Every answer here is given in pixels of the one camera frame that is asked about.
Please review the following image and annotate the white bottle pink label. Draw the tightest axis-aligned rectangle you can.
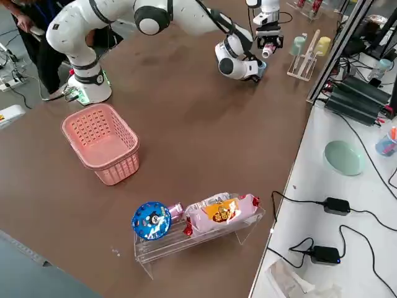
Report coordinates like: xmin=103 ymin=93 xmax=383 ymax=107
xmin=262 ymin=43 xmax=277 ymax=60

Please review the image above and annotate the mint green cup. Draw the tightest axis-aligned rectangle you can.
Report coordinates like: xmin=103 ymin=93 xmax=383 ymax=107
xmin=290 ymin=36 xmax=306 ymax=56

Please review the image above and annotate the clear acrylic bottle shelf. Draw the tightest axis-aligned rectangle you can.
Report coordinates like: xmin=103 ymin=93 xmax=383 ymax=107
xmin=287 ymin=0 xmax=329 ymax=22

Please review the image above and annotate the yellow cup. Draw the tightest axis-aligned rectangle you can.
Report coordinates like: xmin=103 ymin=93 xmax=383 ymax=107
xmin=313 ymin=36 xmax=332 ymax=57

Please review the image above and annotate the clear water bottle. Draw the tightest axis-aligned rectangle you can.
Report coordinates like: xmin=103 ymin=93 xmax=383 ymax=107
xmin=367 ymin=58 xmax=395 ymax=81

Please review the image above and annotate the clear pen cup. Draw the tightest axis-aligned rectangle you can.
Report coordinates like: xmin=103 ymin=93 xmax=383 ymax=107
xmin=375 ymin=125 xmax=397 ymax=158

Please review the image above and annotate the black power supply box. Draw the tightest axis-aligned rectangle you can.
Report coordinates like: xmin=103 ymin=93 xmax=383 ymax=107
xmin=324 ymin=76 xmax=391 ymax=127

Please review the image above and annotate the green plate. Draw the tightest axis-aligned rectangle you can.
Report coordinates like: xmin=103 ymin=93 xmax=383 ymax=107
xmin=323 ymin=140 xmax=366 ymax=177

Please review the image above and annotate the snack packet red label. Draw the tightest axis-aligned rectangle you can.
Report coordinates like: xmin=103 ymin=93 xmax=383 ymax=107
xmin=184 ymin=191 xmax=261 ymax=239

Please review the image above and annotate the purple snack packet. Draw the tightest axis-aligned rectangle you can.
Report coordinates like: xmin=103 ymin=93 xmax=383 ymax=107
xmin=167 ymin=202 xmax=187 ymax=223

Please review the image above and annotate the black power adapter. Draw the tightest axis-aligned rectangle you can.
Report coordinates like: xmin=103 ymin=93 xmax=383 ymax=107
xmin=324 ymin=197 xmax=351 ymax=217
xmin=311 ymin=245 xmax=341 ymax=266

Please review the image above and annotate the pink plastic basket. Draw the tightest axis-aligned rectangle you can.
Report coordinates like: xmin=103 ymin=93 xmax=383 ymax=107
xmin=61 ymin=103 xmax=141 ymax=186

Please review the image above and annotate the blue snack can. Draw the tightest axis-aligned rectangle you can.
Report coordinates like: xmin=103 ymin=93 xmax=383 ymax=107
xmin=131 ymin=201 xmax=172 ymax=242

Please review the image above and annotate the white side table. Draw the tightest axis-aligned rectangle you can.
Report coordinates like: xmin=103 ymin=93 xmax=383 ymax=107
xmin=249 ymin=102 xmax=397 ymax=298

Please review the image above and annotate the clear acrylic snack shelf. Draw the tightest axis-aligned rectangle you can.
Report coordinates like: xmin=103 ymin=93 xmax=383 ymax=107
xmin=133 ymin=194 xmax=267 ymax=280

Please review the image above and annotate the clear plastic bag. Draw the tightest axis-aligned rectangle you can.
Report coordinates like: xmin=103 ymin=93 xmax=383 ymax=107
xmin=265 ymin=259 xmax=342 ymax=298

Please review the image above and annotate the person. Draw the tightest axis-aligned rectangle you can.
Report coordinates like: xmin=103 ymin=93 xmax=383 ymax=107
xmin=0 ymin=0 xmax=123 ymax=97

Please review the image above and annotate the white control box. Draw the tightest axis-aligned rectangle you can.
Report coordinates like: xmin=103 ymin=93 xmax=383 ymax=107
xmin=0 ymin=104 xmax=26 ymax=130

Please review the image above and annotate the white wire cup rack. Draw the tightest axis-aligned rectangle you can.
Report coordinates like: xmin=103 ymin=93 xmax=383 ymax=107
xmin=287 ymin=29 xmax=323 ymax=82

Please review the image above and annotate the aluminium frame post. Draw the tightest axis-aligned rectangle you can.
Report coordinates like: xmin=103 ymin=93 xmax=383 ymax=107
xmin=306 ymin=0 xmax=375 ymax=103

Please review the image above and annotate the black adapter cable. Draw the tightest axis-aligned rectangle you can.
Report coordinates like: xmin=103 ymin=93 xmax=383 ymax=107
xmin=271 ymin=191 xmax=326 ymax=224

